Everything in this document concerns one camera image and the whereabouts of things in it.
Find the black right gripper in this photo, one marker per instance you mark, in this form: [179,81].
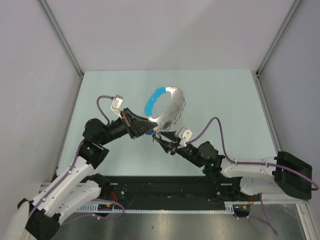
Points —
[167,146]

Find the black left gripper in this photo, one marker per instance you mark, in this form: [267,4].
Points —
[135,125]

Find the small split rings bunch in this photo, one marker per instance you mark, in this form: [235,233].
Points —
[156,135]

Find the blue key tag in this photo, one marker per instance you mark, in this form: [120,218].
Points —
[149,132]

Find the large metal keyring blue handle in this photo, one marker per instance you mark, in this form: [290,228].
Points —
[172,112]

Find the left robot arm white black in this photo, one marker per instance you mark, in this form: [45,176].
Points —
[51,207]

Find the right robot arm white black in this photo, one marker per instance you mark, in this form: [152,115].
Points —
[280,174]

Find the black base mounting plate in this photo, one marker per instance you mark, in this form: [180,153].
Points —
[175,193]

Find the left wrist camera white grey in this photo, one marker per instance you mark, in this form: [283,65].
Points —
[116,105]

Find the left aluminium frame post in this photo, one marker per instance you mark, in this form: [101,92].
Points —
[54,24]

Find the aluminium frame post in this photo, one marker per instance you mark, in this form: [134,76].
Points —
[54,24]
[284,26]

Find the right aluminium frame post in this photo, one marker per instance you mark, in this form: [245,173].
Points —
[284,26]

